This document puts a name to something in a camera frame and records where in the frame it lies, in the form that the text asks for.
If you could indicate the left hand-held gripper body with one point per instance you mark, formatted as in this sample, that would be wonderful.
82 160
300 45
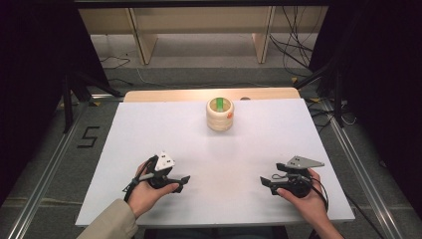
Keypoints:
163 162

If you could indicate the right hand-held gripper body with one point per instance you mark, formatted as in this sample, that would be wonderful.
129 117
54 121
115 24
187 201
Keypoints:
298 187

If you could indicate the ringed wooden pen holder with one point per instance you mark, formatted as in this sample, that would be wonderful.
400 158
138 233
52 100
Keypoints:
219 121

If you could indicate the green highlighter marker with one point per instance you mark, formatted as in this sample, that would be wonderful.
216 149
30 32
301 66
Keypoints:
219 104

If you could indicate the person's right hand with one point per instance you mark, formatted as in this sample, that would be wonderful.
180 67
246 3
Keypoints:
310 205

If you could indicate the person's left hand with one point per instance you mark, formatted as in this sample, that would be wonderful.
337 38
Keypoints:
144 199

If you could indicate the white table cover sheet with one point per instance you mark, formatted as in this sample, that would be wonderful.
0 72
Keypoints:
219 156

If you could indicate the black tripod stand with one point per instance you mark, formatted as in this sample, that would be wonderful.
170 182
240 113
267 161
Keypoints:
337 99
68 106

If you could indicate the black curtain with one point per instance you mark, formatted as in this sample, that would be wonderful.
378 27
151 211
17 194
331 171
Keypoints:
33 66
381 83

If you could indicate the aluminium floor rail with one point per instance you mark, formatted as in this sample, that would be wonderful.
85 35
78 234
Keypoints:
46 179
361 166

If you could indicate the light wooden desk frame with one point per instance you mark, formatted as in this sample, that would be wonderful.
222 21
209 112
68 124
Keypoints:
199 20

